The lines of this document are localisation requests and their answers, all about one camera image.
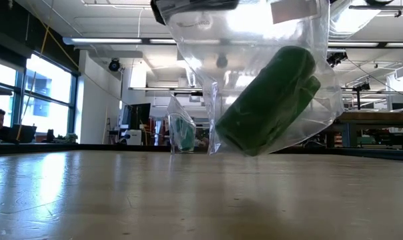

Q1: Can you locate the blue framed window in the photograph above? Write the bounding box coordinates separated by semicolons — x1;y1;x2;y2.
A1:
0;53;79;135

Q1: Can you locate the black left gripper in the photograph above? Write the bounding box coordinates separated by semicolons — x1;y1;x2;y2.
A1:
150;0;240;26

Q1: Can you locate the dark office desk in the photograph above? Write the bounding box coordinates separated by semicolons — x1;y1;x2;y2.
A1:
0;141;171;156

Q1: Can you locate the black ceiling spotlight cluster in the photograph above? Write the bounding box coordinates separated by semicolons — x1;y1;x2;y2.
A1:
326;51;349;69

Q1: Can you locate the wooden workbench with metal legs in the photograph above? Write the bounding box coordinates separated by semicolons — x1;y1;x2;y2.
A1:
326;111;403;149

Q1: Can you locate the black tubular stand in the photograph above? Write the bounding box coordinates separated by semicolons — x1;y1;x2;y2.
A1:
341;83;371;113

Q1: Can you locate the green elastic bandage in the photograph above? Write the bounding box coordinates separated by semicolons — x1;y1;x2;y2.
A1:
214;45;322;157

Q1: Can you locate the clear plastic zipper bag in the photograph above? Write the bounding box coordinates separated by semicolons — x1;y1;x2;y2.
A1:
156;0;344;157
166;94;197;154

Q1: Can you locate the silver ventilation duct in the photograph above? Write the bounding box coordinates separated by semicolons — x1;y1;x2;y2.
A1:
328;0;382;36

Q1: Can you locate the long ceiling light strip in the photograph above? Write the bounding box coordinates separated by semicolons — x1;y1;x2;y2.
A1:
63;37;403;48

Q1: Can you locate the black computer monitor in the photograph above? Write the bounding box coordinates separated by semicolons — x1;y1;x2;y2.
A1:
121;102;151;131

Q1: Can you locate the black laptop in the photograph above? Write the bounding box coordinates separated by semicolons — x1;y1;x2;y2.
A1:
8;123;37;144

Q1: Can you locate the teal elastic bandage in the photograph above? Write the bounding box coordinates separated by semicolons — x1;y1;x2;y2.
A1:
174;116;196;152

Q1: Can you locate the white box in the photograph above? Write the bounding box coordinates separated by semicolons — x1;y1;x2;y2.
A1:
125;129;143;146

